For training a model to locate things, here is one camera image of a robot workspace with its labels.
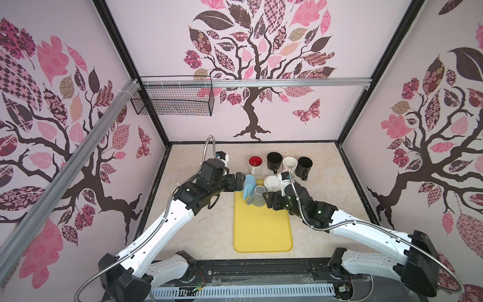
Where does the grey mug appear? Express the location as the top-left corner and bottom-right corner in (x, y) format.
(247, 186), (265, 207)

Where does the cream white mug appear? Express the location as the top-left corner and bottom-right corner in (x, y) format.
(248, 156), (264, 176)

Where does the pale pink mug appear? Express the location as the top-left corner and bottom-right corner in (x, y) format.
(282, 156), (298, 172)

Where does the dark green white-bottom mug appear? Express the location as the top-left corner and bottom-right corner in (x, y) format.
(267, 152), (284, 174)

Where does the black mug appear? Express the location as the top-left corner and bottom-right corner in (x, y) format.
(295, 157), (313, 181)

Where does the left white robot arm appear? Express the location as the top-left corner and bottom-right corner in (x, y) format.
(98, 159), (246, 301)

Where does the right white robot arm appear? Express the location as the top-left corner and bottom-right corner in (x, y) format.
(263, 184), (440, 298)

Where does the light blue mug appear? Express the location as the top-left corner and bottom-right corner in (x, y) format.
(243, 174), (257, 200)

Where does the white ribbed-bottom mug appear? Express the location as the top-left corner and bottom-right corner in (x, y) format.
(264, 175), (281, 192)

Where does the yellow tray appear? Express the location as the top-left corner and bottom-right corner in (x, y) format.
(233, 192), (293, 253)

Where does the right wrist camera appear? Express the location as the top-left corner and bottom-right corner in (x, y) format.
(278, 171), (291, 197)

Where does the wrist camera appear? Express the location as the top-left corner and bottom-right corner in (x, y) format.
(278, 171), (291, 197)
(215, 151), (230, 167)

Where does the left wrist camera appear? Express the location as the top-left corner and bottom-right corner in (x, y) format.
(215, 151), (230, 167)

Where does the black base frame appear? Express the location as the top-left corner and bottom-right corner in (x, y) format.
(101, 256), (429, 302)

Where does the black wire basket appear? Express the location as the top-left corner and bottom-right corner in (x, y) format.
(131, 75), (215, 117)

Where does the white slotted cable duct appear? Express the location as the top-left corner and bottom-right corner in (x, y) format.
(151, 284), (336, 301)

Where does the back aluminium rail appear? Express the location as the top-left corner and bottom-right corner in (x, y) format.
(142, 77), (372, 88)

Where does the aluminium rail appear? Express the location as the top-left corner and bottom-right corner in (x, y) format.
(142, 77), (372, 88)
(1, 79), (140, 282)

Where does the left metal cable conduit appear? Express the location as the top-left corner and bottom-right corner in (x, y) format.
(73, 135), (218, 302)

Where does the left aluminium rail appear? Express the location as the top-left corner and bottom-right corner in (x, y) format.
(1, 79), (140, 282)

